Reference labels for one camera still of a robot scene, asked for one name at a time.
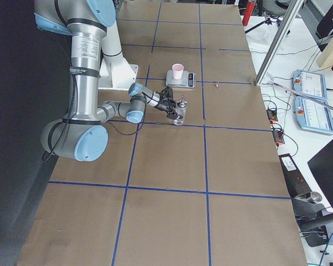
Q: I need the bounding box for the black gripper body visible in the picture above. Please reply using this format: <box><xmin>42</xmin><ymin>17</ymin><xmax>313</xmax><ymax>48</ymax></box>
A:
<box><xmin>155</xmin><ymin>86</ymin><xmax>177</xmax><ymax>114</ymax></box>

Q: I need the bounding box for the clear glass sauce bottle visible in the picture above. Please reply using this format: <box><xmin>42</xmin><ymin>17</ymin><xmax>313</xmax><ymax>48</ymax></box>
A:
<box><xmin>174</xmin><ymin>95</ymin><xmax>188</xmax><ymax>125</ymax></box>

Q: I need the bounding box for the pink paper cup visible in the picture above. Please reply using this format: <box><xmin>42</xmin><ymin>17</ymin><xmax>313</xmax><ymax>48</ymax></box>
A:
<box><xmin>171</xmin><ymin>63</ymin><xmax>184</xmax><ymax>80</ymax></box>

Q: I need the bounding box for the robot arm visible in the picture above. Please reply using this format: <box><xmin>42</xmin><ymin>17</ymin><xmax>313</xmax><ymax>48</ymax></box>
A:
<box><xmin>34</xmin><ymin>1</ymin><xmax>179</xmax><ymax>161</ymax></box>

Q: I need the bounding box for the digital kitchen scale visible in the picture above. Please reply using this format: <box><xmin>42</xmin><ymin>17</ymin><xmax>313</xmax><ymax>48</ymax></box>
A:
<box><xmin>166</xmin><ymin>70</ymin><xmax>196</xmax><ymax>88</ymax></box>

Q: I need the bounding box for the metal cup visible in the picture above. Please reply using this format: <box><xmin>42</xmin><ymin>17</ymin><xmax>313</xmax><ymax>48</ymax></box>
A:
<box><xmin>307</xmin><ymin>191</ymin><xmax>322</xmax><ymax>204</ymax></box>

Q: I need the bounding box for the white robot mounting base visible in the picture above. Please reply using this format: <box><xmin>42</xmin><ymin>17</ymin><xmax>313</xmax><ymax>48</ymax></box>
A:
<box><xmin>98</xmin><ymin>21</ymin><xmax>138</xmax><ymax>91</ymax></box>

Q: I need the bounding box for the orange black connector box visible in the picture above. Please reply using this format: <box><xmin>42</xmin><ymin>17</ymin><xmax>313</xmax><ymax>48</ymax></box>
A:
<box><xmin>266</xmin><ymin>108</ymin><xmax>285</xmax><ymax>147</ymax></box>

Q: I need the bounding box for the red cylinder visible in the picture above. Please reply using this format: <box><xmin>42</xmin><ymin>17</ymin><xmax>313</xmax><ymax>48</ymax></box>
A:
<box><xmin>242</xmin><ymin>0</ymin><xmax>255</xmax><ymax>26</ymax></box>

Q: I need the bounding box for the black tripod rod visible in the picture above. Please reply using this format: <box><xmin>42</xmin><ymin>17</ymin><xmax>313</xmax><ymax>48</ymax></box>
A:
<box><xmin>245</xmin><ymin>17</ymin><xmax>273</xmax><ymax>34</ymax></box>

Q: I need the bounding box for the blue teach pendant near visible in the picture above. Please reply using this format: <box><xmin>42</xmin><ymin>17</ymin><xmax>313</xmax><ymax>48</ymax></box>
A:
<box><xmin>294</xmin><ymin>96</ymin><xmax>333</xmax><ymax>135</ymax></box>

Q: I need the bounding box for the blue teach pendant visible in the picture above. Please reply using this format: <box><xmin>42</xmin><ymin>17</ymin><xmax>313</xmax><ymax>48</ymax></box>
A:
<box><xmin>292</xmin><ymin>69</ymin><xmax>327</xmax><ymax>100</ymax></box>
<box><xmin>294</xmin><ymin>96</ymin><xmax>333</xmax><ymax>135</ymax></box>

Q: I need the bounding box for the grabber stick tool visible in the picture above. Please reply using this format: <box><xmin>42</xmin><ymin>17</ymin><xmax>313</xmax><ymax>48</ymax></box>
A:
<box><xmin>270</xmin><ymin>82</ymin><xmax>333</xmax><ymax>111</ymax></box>

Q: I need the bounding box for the blue teach pendant far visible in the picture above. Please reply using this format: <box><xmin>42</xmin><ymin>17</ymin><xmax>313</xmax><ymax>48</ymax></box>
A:
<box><xmin>292</xmin><ymin>69</ymin><xmax>327</xmax><ymax>100</ymax></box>

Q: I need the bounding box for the black monitor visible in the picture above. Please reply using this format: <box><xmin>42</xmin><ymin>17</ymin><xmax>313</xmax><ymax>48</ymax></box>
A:
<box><xmin>307</xmin><ymin>139</ymin><xmax>333</xmax><ymax>196</ymax></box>

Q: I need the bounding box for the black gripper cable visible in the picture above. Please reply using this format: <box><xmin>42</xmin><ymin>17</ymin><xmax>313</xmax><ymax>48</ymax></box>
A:
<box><xmin>41</xmin><ymin>74</ymin><xmax>145</xmax><ymax>161</ymax></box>

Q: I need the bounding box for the aluminium frame post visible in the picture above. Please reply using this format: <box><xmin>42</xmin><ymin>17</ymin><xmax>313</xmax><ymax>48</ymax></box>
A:
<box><xmin>255</xmin><ymin>0</ymin><xmax>304</xmax><ymax>86</ymax></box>

